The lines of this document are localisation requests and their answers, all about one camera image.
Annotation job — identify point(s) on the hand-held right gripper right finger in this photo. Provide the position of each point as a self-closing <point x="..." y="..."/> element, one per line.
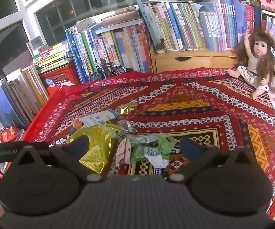
<point x="189" y="148"/>

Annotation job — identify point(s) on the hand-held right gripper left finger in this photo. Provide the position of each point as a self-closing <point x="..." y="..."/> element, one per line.
<point x="79" y="145"/>

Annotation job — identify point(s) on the yellow plastic wrapper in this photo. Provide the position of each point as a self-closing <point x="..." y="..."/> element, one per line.
<point x="97" y="145"/>

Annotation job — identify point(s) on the white blue tissue packet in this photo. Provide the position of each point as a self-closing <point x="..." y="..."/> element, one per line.
<point x="97" y="119"/>

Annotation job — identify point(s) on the green plastic wrapper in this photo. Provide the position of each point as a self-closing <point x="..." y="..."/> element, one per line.
<point x="139" y="151"/>

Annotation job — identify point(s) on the stack of flat books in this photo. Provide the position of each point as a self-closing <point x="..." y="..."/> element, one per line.
<point x="49" y="57"/>

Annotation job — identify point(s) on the row of tall picture books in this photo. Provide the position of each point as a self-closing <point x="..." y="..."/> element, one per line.
<point x="118" y="47"/>

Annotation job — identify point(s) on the red snack packet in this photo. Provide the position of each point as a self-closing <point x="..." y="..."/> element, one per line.
<point x="8" y="134"/>

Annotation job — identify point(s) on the small colourful wrapper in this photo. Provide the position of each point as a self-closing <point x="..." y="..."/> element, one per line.
<point x="77" y="125"/>

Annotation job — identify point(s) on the red patterned tablecloth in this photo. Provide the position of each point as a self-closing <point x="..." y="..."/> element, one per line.
<point x="199" y="105"/>

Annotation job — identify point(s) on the white paper wrapper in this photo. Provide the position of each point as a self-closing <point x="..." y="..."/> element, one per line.
<point x="123" y="151"/>

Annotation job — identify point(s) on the silver foil wrapper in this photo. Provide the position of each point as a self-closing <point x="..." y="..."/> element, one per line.
<point x="126" y="126"/>

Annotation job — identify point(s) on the gold foil wrapper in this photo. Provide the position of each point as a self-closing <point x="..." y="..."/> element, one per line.
<point x="126" y="109"/>

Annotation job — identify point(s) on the red plastic crate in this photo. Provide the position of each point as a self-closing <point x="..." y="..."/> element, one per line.
<point x="58" y="76"/>

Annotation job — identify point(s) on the black bicycle model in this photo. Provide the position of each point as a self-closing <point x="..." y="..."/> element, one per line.
<point x="113" y="71"/>

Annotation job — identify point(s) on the wooden drawer cabinet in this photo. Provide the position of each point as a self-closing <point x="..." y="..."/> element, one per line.
<point x="182" y="63"/>

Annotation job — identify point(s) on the small round figurine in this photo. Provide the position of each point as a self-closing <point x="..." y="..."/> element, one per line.
<point x="161" y="48"/>

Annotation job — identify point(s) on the small white box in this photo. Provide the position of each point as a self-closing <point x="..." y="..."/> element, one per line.
<point x="35" y="43"/>

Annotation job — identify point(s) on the long-haired doll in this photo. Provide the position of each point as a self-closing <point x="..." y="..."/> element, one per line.
<point x="259" y="50"/>

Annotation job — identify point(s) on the brown flat book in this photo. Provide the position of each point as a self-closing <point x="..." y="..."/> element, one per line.
<point x="123" y="19"/>

